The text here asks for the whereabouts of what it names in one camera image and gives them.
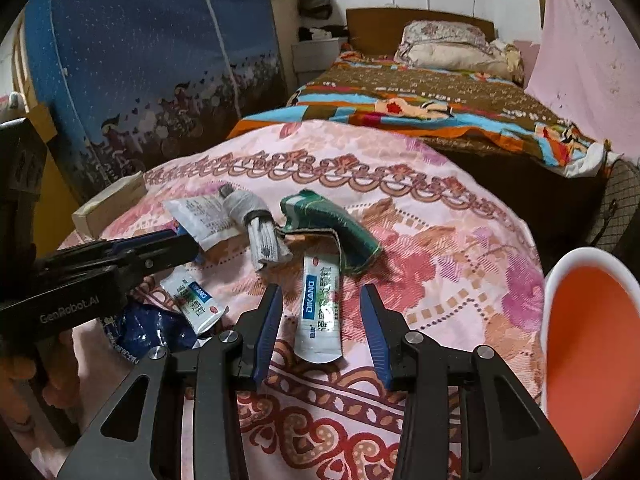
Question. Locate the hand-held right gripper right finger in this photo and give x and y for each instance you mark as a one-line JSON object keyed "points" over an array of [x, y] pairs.
{"points": [[374, 330]]}

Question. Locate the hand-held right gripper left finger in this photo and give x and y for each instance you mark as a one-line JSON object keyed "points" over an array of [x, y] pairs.
{"points": [[267, 330]]}

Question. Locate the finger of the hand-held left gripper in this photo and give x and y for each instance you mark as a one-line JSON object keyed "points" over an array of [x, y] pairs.
{"points": [[145, 241], [170, 255]]}

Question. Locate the white sachet with blue label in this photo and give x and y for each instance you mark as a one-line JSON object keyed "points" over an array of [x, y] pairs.
{"points": [[195, 305], [320, 305]]}

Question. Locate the dark blue foil packet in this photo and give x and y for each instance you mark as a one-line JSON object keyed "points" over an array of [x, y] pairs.
{"points": [[145, 330]]}

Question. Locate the orange bin with white rim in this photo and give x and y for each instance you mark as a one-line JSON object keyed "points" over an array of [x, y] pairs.
{"points": [[590, 350]]}

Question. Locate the person's left hand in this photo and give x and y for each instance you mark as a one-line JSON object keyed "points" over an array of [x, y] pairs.
{"points": [[45, 375]]}

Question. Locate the white printed packet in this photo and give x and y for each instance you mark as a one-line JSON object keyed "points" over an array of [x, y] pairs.
{"points": [[200, 215]]}

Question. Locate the cardboard box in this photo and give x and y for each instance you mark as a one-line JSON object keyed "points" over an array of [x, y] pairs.
{"points": [[107, 202]]}

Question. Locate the grey rolled sock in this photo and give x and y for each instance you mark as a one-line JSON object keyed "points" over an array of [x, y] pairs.
{"points": [[262, 235]]}

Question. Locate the pink floral blanket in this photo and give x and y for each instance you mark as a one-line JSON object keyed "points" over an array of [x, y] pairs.
{"points": [[450, 270]]}

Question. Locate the green cloth pouch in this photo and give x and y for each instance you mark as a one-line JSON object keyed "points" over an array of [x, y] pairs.
{"points": [[325, 225]]}

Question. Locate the blue printed cloth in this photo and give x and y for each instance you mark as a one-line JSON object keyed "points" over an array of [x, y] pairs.
{"points": [[150, 60]]}

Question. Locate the colourful printed bed blanket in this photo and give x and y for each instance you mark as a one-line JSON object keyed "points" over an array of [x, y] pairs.
{"points": [[450, 105]]}

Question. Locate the white nightstand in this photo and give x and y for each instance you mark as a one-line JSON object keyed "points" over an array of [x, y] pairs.
{"points": [[315, 62]]}

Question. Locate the clothes pile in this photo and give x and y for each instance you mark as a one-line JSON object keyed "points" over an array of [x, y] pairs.
{"points": [[320, 34]]}

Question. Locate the checkered bag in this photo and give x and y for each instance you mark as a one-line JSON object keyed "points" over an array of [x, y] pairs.
{"points": [[617, 210]]}

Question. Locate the cream pillow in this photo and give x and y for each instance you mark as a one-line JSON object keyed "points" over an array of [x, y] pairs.
{"points": [[450, 62]]}

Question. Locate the wooden headboard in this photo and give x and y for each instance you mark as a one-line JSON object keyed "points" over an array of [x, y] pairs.
{"points": [[370, 30]]}

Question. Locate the floral pillow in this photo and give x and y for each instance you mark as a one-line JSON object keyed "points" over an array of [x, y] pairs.
{"points": [[440, 35]]}

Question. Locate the pink sheet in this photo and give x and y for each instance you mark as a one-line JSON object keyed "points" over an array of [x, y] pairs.
{"points": [[585, 50]]}

